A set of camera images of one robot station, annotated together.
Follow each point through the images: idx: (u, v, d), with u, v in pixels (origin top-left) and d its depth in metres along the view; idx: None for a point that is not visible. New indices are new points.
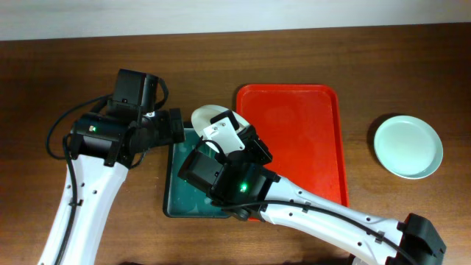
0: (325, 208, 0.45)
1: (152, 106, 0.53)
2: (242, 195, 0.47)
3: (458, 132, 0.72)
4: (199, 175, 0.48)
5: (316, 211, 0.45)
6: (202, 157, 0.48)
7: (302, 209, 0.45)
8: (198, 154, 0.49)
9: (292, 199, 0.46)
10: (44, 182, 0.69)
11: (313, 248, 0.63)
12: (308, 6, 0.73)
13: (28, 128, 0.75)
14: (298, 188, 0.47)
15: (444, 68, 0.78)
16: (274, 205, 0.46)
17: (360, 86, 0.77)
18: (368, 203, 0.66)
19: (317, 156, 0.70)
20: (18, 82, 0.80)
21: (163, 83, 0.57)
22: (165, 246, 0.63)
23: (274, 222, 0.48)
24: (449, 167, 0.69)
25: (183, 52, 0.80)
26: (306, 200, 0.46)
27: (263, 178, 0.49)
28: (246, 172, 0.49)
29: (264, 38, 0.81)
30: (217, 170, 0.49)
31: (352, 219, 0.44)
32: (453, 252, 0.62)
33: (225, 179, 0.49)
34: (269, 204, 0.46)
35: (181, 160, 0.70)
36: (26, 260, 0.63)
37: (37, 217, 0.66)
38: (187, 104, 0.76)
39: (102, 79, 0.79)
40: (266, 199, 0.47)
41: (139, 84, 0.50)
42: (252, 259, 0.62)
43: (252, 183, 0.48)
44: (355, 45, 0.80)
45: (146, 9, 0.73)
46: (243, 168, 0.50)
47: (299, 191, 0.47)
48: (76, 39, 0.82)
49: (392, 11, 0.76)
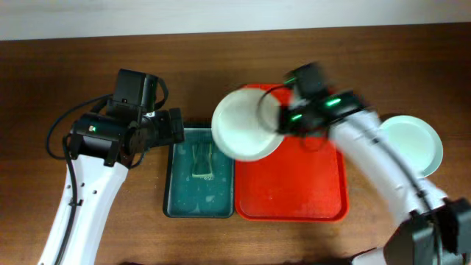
0: (392, 152, 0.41)
1: (152, 106, 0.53)
2: (328, 110, 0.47)
3: (458, 132, 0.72)
4: (300, 86, 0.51)
5: (385, 149, 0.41)
6: (307, 72, 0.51)
7: (374, 142, 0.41)
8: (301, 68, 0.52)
9: (372, 139, 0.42)
10: (44, 182, 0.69)
11: (313, 248, 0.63)
12: (309, 6, 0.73)
13: (28, 128, 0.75)
14: (377, 134, 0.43)
15: (444, 68, 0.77)
16: (352, 132, 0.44)
17: (360, 86, 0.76)
18: (368, 203, 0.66)
19: (317, 156, 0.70)
20: (18, 82, 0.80)
21: (163, 83, 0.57)
22: (165, 246, 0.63)
23: (339, 139, 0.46)
24: (450, 167, 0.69)
25: (183, 52, 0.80)
26: (381, 141, 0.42)
27: (352, 105, 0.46)
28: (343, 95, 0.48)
29: (264, 38, 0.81)
30: (316, 87, 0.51)
31: (407, 168, 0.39)
32: None
33: (324, 93, 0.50)
34: (346, 124, 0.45)
35: (181, 160, 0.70)
36: (26, 259, 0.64)
37: (37, 217, 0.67)
38: (187, 104, 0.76)
39: (103, 79, 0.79)
40: (348, 118, 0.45)
41: (140, 84, 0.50)
42: (252, 258, 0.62)
43: (343, 102, 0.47)
44: (355, 45, 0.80)
45: (146, 8, 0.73)
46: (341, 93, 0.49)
47: (378, 136, 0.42)
48: (76, 39, 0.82)
49: (393, 11, 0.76)
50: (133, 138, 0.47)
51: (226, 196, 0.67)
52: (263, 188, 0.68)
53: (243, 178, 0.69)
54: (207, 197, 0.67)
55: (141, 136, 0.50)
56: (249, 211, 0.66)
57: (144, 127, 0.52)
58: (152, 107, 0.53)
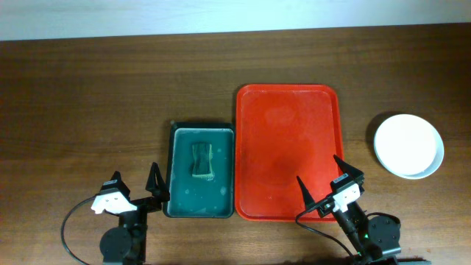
0: (387, 255, 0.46)
1: (126, 231, 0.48)
2: (366, 236, 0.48)
3: (459, 132, 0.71)
4: (369, 243, 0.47)
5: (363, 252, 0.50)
6: (368, 243, 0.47)
7: (372, 255, 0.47)
8: (369, 244, 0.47)
9: (389, 255, 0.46)
10: (45, 181, 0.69)
11: (313, 248, 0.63)
12: (309, 6, 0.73)
13: (28, 127, 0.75)
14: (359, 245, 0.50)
15: (443, 68, 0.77)
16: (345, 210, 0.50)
17: (360, 85, 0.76)
18: (368, 202, 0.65)
19: (317, 156, 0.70)
20: (19, 82, 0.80)
21: (113, 230, 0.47)
22: (165, 246, 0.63)
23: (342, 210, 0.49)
24: (450, 167, 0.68)
25: (183, 52, 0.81)
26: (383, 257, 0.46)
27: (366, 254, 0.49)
28: (363, 249, 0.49)
29: (264, 38, 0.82)
30: (357, 244, 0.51)
31: (389, 255, 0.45)
32: (454, 252, 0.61)
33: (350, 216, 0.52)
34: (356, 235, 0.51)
35: (181, 160, 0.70)
36: (26, 260, 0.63)
37: (37, 216, 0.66)
38: (186, 104, 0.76)
39: (103, 80, 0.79)
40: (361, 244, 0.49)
41: (118, 257, 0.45)
42: (252, 259, 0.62)
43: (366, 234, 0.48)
44: (355, 45, 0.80)
45: (146, 8, 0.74)
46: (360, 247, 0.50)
47: (374, 252, 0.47)
48: (77, 39, 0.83)
49: (392, 12, 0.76)
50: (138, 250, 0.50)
51: (226, 196, 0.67)
52: (264, 188, 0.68)
53: (243, 178, 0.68)
54: (206, 197, 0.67)
55: (142, 233, 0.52)
56: (250, 211, 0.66)
57: (138, 228, 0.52)
58: (127, 231, 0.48)
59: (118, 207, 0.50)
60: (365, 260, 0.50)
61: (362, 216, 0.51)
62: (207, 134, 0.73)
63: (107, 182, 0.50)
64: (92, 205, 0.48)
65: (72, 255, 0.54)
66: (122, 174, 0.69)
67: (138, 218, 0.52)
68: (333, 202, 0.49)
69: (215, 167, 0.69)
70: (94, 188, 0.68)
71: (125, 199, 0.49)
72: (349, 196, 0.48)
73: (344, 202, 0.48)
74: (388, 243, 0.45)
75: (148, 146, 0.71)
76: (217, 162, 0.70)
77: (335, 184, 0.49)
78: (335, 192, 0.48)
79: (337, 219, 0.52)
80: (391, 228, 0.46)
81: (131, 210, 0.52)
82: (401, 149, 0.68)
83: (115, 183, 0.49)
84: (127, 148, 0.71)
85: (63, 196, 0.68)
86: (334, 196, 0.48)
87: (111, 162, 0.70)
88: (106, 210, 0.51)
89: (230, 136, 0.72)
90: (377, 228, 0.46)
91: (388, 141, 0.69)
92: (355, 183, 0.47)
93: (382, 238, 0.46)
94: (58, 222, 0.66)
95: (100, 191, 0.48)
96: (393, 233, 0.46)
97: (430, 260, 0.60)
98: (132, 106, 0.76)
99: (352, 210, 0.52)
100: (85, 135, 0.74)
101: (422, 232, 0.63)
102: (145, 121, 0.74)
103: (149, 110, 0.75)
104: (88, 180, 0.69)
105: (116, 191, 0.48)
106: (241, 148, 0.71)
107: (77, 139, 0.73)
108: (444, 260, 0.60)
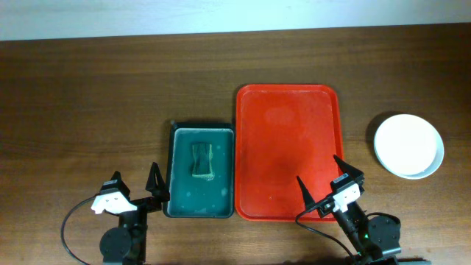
0: (387, 255, 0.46)
1: (126, 230, 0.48)
2: (366, 236, 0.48)
3: (459, 132, 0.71)
4: (369, 243, 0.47)
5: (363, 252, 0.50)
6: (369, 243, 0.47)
7: (372, 255, 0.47)
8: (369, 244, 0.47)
9: (390, 255, 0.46)
10: (45, 182, 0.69)
11: (313, 248, 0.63)
12: (309, 6, 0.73)
13: (29, 127, 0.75)
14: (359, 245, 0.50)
15: (443, 68, 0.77)
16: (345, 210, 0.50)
17: (360, 85, 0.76)
18: (368, 202, 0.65)
19: (317, 155, 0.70)
20: (19, 82, 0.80)
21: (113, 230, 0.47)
22: (165, 246, 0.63)
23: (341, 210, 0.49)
24: (450, 167, 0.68)
25: (183, 51, 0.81)
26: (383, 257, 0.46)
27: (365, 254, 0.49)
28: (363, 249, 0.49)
29: (264, 38, 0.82)
30: (357, 244, 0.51)
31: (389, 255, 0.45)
32: (454, 252, 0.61)
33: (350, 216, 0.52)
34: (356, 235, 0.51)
35: (181, 160, 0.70)
36: (25, 260, 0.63)
37: (37, 216, 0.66)
38: (186, 104, 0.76)
39: (103, 80, 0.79)
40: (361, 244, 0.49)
41: (118, 257, 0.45)
42: (252, 259, 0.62)
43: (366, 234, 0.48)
44: (355, 45, 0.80)
45: (146, 9, 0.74)
46: (360, 247, 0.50)
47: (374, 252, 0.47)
48: (77, 39, 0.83)
49: (392, 12, 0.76)
50: (137, 251, 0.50)
51: (226, 196, 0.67)
52: (264, 188, 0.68)
53: (243, 178, 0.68)
54: (206, 197, 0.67)
55: (142, 233, 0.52)
56: (249, 211, 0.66)
57: (138, 228, 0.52)
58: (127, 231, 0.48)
59: (118, 207, 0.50)
60: (365, 260, 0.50)
61: (362, 216, 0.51)
62: (207, 134, 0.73)
63: (107, 182, 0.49)
64: (92, 205, 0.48)
65: (72, 255, 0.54)
66: (122, 174, 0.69)
67: (138, 218, 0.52)
68: (333, 202, 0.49)
69: (215, 167, 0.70)
70: (94, 188, 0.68)
71: (125, 199, 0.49)
72: (349, 196, 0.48)
73: (344, 202, 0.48)
74: (388, 243, 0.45)
75: (148, 146, 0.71)
76: (217, 162, 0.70)
77: (335, 184, 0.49)
78: (335, 192, 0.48)
79: (338, 219, 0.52)
80: (391, 228, 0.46)
81: (131, 210, 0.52)
82: (401, 149, 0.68)
83: (115, 183, 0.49)
84: (127, 148, 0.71)
85: (63, 196, 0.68)
86: (334, 196, 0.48)
87: (111, 162, 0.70)
88: (106, 210, 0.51)
89: (230, 136, 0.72)
90: (378, 228, 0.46)
91: (388, 141, 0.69)
92: (355, 183, 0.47)
93: (382, 238, 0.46)
94: (58, 222, 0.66)
95: (100, 191, 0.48)
96: (393, 233, 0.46)
97: (430, 261, 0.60)
98: (132, 106, 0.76)
99: (352, 210, 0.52)
100: (84, 135, 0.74)
101: (422, 232, 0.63)
102: (145, 121, 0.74)
103: (149, 110, 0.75)
104: (88, 180, 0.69)
105: (116, 191, 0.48)
106: (241, 148, 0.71)
107: (77, 139, 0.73)
108: (444, 260, 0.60)
